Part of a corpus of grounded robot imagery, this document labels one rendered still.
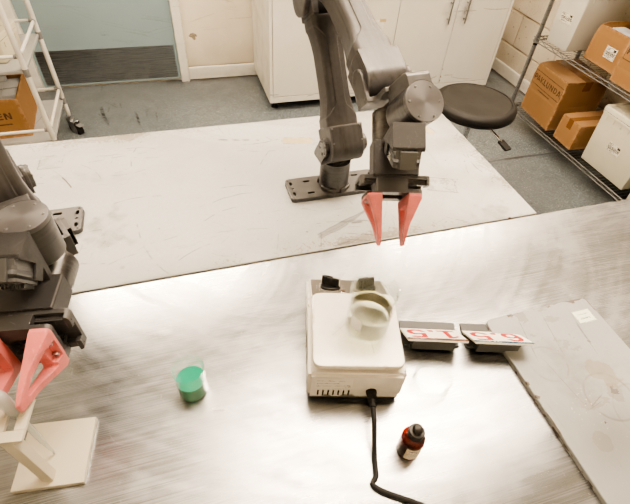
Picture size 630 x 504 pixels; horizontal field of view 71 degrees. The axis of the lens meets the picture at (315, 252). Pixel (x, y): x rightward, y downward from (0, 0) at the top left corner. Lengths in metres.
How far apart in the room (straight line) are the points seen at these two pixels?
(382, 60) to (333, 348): 0.42
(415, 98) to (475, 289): 0.37
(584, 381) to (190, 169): 0.83
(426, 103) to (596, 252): 0.53
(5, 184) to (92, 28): 2.86
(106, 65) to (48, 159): 2.44
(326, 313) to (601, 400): 0.41
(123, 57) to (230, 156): 2.52
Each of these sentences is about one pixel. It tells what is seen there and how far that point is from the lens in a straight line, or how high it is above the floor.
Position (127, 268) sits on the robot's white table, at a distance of 0.84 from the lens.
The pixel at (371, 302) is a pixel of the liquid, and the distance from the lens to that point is 0.59.
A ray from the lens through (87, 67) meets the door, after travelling 3.57.
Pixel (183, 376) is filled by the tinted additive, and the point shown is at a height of 0.93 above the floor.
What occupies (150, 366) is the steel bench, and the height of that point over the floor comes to 0.90.
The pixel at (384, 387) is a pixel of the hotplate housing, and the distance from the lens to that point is 0.63.
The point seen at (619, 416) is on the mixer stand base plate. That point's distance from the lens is 0.78.
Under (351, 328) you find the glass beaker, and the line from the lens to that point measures 0.59.
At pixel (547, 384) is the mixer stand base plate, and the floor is 0.91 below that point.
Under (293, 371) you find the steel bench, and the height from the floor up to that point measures 0.90.
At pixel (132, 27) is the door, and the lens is 3.45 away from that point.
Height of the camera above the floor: 1.49
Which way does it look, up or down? 46 degrees down
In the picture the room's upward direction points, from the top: 5 degrees clockwise
